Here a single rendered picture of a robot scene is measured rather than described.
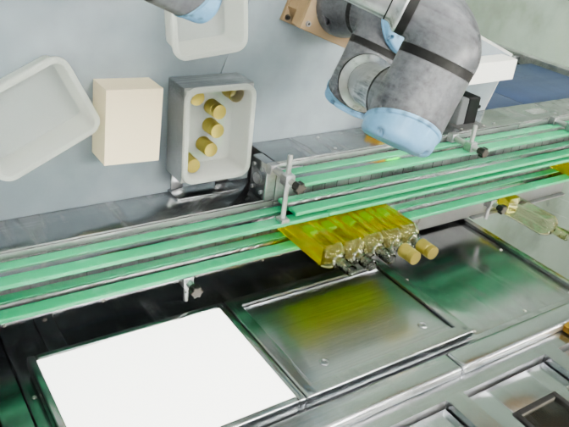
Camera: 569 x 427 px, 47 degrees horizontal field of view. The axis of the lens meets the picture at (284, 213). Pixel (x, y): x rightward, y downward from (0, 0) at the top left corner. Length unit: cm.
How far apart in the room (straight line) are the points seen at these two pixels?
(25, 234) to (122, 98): 33
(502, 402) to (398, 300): 33
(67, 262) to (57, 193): 19
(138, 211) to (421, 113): 74
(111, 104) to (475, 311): 100
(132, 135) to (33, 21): 28
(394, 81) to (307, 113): 75
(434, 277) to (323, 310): 40
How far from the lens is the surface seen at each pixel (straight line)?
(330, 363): 139
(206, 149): 150
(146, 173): 153
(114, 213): 147
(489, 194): 205
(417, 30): 98
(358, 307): 156
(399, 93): 97
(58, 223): 144
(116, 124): 137
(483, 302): 177
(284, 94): 164
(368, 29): 138
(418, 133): 97
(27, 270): 134
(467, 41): 98
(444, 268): 186
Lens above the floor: 203
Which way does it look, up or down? 45 degrees down
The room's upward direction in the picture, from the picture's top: 129 degrees clockwise
